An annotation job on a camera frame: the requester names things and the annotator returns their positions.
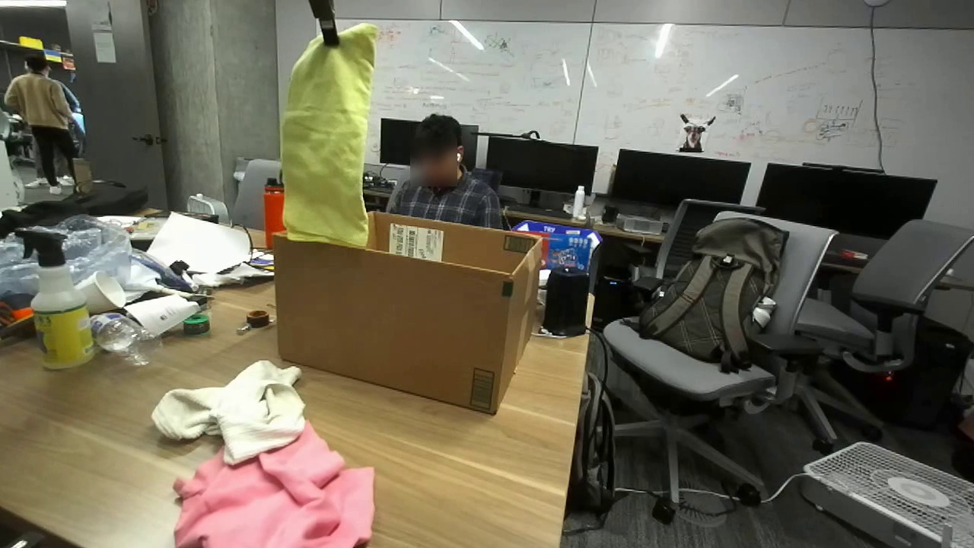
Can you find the clear plastic bag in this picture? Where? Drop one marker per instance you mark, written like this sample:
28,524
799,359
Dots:
96,255

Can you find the olive backpack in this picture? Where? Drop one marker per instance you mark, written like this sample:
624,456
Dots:
711,293

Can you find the white plastic floor device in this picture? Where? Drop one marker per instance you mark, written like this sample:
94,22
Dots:
894,497

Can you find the blue snack bag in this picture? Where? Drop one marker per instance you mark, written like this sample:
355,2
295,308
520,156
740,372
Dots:
567,248

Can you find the black office chair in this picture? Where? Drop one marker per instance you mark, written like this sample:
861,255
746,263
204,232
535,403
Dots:
679,232

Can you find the black jacket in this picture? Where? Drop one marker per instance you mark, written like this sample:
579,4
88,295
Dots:
62,209

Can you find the white sanitizer bottle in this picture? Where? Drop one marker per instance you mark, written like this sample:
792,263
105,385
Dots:
579,204

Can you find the dark gray office chair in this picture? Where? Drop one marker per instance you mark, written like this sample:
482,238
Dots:
916,261

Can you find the seated person in plaid shirt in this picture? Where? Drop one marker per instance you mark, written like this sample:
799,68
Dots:
445,193

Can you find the bright yellow towel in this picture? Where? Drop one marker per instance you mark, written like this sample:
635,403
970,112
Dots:
323,140

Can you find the clear plastic bottle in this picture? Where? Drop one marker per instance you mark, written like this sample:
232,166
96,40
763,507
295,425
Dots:
118,332

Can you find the gray fabric office chair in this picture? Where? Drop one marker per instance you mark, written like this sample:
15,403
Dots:
248,193

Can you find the small plush figure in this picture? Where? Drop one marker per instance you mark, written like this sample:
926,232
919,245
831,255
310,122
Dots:
694,134

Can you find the green tape roll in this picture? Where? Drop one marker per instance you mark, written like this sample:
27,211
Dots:
196,324

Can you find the brown cardboard box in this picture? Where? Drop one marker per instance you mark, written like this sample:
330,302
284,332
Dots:
385,315

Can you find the wall whiteboard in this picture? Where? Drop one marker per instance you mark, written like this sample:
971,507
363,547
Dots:
629,81

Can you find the red water bottle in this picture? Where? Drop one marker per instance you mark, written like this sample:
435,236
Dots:
273,215

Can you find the white paper sheet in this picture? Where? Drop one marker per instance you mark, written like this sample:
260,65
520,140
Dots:
198,245

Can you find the spray bottle with yellow liquid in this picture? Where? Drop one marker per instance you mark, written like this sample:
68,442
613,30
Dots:
62,337

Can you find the white cloth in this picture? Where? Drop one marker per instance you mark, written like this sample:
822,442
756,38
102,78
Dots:
244,412

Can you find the standing person in tan top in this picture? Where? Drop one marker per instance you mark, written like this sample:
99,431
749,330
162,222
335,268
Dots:
37,107

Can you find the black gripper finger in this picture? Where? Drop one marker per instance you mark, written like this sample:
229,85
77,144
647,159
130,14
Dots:
323,20

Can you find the black bin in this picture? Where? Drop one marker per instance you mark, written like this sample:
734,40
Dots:
567,302

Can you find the pile of papers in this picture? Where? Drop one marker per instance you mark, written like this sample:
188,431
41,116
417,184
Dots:
162,311

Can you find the brown tape roll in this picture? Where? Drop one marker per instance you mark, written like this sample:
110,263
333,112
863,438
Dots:
256,317

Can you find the light gray office chair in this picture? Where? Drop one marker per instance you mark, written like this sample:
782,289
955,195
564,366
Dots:
679,377

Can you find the pink cloth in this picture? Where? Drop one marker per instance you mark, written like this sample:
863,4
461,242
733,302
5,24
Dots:
276,497

